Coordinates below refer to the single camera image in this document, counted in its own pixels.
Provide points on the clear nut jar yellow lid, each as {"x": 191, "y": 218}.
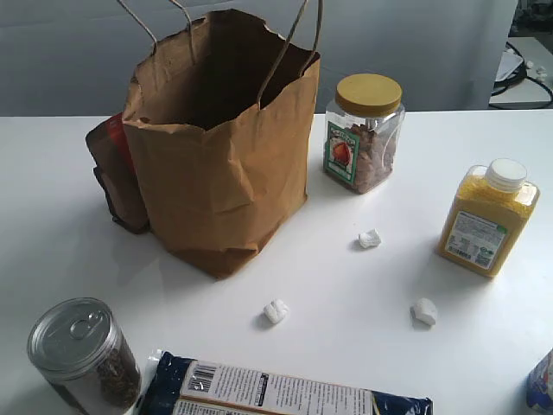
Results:
{"x": 363, "y": 125}

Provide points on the brown coffee pouch red label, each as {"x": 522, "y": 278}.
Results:
{"x": 114, "y": 170}

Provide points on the background desk with cables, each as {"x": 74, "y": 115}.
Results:
{"x": 524, "y": 77}

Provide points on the dark blue pasta package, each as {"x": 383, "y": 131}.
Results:
{"x": 189, "y": 386}

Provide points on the yellow grain bottle white cap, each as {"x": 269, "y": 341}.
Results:
{"x": 490, "y": 210}

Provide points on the white foam piece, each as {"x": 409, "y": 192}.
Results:
{"x": 276, "y": 311}
{"x": 425, "y": 311}
{"x": 369, "y": 239}

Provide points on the blue white package corner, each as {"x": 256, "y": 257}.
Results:
{"x": 539, "y": 386}

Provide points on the clear can silver pull-tab lid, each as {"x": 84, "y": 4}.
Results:
{"x": 81, "y": 352}

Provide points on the brown paper bag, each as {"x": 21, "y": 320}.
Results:
{"x": 218, "y": 119}

